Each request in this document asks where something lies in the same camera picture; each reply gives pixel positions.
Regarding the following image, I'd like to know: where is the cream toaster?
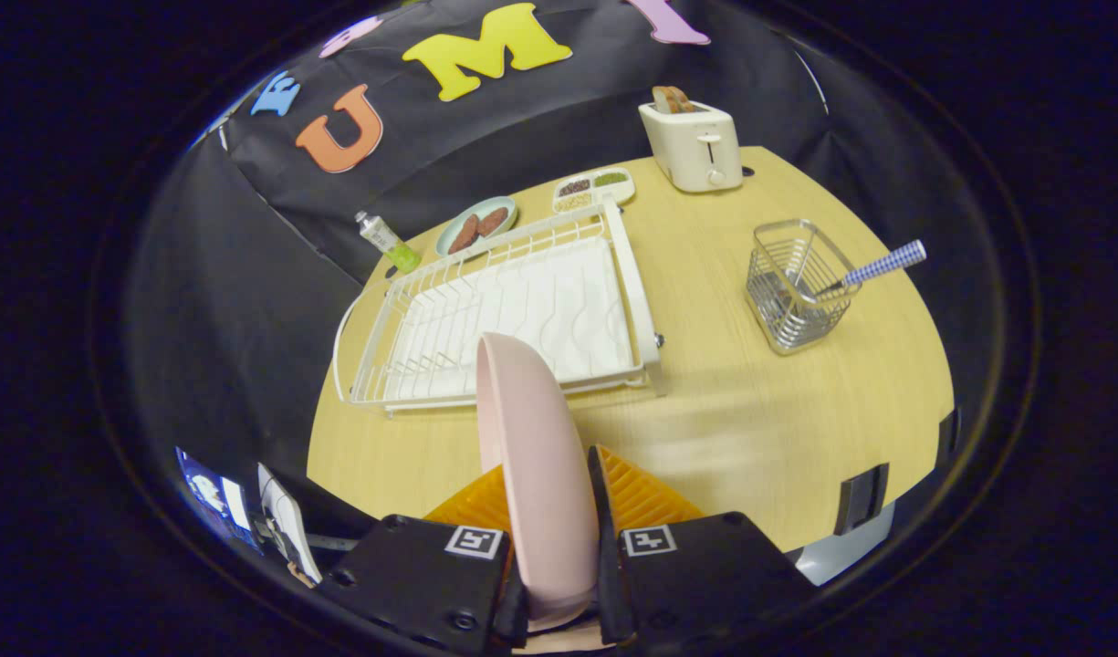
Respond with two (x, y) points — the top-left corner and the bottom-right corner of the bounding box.
(638, 99), (744, 193)

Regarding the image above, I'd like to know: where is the small teal plate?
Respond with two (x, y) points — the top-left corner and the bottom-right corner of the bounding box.
(434, 196), (519, 259)

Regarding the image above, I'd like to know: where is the black table edge bracket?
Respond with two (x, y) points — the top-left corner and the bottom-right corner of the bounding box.
(937, 408), (963, 468)
(834, 463), (890, 537)

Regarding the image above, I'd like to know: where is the blue checked handle spoon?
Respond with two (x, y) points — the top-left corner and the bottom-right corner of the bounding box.
(778, 239), (927, 307)

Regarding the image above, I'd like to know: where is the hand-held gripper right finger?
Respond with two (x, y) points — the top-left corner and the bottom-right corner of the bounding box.
(586, 444), (820, 647)

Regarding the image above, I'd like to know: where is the blue lit screen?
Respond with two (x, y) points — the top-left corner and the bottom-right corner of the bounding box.
(175, 447), (263, 553)

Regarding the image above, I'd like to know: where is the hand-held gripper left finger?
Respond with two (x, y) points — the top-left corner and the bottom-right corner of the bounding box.
(317, 464), (530, 653)

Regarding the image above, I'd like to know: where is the white wire dish rack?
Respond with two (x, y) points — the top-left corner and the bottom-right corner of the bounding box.
(332, 196), (669, 419)

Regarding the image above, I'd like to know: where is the white flat device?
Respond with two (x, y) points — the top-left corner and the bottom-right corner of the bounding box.
(257, 463), (322, 585)

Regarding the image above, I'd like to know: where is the white divided spice tray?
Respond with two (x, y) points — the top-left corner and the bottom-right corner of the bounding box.
(552, 167), (636, 214)

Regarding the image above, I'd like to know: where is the silver wire basket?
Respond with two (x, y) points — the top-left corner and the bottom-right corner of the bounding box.
(745, 219), (862, 356)

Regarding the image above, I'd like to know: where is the green clear bottle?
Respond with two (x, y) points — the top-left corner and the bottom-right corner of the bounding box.
(355, 211), (423, 274)

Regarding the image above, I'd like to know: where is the pink plate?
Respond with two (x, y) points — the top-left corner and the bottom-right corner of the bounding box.
(475, 332), (605, 632)

